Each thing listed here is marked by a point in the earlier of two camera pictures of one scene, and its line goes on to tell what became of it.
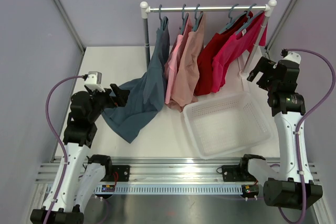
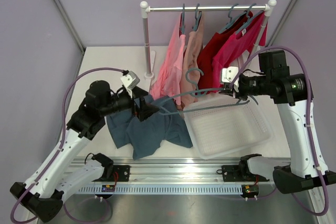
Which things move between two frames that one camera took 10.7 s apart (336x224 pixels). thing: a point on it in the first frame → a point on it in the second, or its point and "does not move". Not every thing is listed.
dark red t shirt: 210,49 does not move
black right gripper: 264,65 → 239,94
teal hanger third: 197,21 does not move
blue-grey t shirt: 146,95 → 145,136
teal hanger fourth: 232,22 does not move
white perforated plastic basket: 227,125 does not move
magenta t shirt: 235,49 does not move
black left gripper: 119,100 → 146,109
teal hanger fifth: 250,19 does not move
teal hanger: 164,24 → 164,112
